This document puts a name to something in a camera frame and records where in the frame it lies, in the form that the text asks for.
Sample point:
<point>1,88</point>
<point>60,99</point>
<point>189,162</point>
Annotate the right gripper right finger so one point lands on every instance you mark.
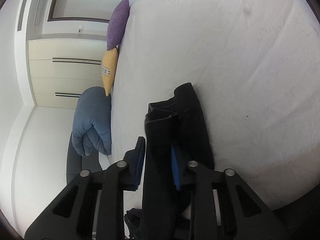
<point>179,163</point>

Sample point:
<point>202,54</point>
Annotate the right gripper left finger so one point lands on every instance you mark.
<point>135,161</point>

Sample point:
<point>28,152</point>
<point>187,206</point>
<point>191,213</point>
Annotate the black jeans pants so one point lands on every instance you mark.
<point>177,122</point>

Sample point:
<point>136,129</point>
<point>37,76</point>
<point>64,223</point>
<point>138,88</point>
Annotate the blue folded duvet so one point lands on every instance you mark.
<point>91,128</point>

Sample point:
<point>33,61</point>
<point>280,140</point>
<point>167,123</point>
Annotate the dark grey headboard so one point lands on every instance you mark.
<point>95,162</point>

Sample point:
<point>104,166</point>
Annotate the yellow pillow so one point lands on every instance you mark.
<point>108,69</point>

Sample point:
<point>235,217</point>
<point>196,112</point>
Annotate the cream wardrobe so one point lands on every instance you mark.
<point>61,69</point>

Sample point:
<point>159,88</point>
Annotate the purple pillow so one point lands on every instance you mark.
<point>117,24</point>

